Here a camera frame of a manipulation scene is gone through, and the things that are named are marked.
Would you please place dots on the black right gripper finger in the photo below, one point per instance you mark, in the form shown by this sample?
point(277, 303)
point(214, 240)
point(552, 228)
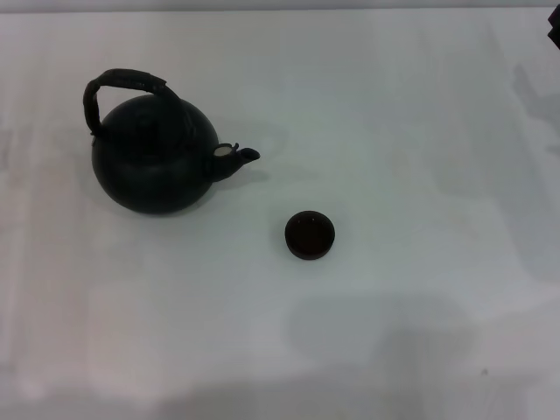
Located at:
point(555, 26)

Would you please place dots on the small dark teacup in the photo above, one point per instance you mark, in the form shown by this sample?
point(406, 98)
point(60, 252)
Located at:
point(310, 236)

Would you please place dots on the black round teapot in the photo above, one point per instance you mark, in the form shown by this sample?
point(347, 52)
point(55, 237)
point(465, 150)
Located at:
point(149, 170)

